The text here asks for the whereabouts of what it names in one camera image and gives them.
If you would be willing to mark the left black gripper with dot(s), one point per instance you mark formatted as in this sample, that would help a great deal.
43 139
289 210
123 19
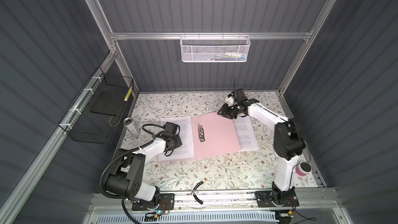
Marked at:
178 142

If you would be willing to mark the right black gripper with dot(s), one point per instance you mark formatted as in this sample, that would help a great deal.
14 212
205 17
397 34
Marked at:
224 112

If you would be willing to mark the printed white paper sheet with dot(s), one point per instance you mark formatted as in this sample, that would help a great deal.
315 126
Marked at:
186 151

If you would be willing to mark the metal folder clip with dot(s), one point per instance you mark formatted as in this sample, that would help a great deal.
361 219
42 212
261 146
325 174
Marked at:
201 133

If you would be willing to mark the pink file folder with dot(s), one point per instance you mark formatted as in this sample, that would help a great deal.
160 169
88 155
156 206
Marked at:
220 136

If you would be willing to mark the stack of printed papers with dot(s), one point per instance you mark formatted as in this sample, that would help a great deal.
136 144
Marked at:
245 134

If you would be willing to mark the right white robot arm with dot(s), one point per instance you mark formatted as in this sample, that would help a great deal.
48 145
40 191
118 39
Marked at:
288 144

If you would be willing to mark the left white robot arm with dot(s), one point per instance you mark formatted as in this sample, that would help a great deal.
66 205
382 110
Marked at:
123 177

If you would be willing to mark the silver drink can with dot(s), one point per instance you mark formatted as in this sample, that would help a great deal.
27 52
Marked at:
132 127

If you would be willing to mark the yellow marker pen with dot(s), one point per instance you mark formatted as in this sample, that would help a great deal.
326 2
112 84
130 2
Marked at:
128 94

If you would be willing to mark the black pliers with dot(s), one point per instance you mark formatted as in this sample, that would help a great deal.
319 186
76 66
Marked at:
195 194

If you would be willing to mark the black notebook in basket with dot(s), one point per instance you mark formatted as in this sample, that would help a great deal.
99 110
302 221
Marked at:
109 104

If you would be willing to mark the white wire mesh basket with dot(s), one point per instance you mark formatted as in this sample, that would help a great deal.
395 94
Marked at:
214 49

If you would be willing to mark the black wire basket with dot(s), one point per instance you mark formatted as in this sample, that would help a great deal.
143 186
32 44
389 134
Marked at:
97 115

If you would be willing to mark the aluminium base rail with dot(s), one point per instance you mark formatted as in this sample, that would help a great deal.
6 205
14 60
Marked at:
225 200

